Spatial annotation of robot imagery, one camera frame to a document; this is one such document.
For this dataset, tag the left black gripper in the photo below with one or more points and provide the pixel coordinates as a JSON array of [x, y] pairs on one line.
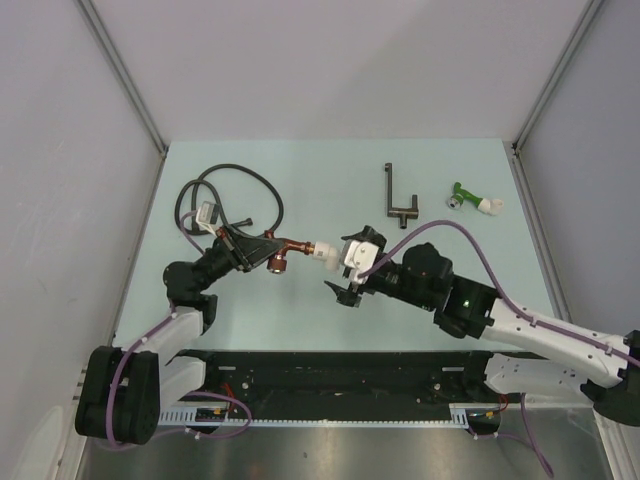
[[233, 246]]

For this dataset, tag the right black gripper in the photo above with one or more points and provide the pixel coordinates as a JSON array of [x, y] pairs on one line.
[[346, 297]]

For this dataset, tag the dark red brass faucet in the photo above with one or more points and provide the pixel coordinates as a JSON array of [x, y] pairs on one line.
[[277, 263]]

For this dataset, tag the white plastic elbow fitting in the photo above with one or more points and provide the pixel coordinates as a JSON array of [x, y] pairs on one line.
[[327, 254]]

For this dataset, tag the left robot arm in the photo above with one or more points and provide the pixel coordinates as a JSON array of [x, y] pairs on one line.
[[126, 389]]

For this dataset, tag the green faucet with elbow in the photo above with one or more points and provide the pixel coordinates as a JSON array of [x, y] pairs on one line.
[[460, 195]]

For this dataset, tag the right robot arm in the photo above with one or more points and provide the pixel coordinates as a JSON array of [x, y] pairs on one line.
[[566, 359]]

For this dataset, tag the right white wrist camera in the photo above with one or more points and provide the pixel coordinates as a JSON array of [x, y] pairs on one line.
[[358, 257]]

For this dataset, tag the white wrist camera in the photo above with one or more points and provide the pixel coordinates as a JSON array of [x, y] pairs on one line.
[[207, 216], [358, 257]]

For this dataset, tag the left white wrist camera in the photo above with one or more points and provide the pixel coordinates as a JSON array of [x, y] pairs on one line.
[[207, 216]]

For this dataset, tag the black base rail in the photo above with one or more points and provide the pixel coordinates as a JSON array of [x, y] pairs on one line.
[[342, 385]]

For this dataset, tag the white slotted cable duct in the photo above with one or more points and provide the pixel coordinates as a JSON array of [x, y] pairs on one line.
[[197, 417]]

